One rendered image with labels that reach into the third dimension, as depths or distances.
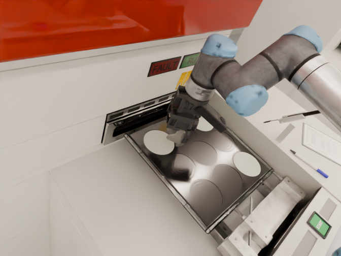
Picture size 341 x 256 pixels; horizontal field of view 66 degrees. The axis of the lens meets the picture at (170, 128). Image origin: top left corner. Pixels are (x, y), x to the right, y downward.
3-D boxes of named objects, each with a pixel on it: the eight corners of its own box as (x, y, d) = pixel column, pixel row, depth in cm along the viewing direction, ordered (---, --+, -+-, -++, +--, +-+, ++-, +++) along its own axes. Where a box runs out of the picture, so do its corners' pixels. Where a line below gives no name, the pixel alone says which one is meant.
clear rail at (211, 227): (203, 231, 67) (205, 229, 66) (270, 169, 91) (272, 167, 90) (206, 235, 66) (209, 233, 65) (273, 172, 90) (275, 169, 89)
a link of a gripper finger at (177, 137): (162, 142, 82) (171, 122, 76) (179, 146, 83) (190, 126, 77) (162, 150, 80) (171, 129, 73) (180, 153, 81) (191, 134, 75)
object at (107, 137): (100, 142, 81) (105, 121, 75) (192, 104, 109) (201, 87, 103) (104, 146, 80) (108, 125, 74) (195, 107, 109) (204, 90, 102)
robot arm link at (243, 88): (285, 74, 50) (249, 42, 55) (236, 109, 51) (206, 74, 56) (284, 95, 56) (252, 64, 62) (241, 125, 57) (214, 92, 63)
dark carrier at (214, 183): (129, 135, 80) (129, 134, 80) (199, 105, 102) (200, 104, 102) (207, 226, 67) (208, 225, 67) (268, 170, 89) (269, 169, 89)
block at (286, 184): (277, 184, 88) (282, 180, 86) (281, 180, 90) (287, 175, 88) (297, 203, 85) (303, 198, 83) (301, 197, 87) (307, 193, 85)
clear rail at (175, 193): (122, 136, 80) (123, 133, 79) (126, 134, 81) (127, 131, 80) (206, 235, 66) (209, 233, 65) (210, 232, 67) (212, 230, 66)
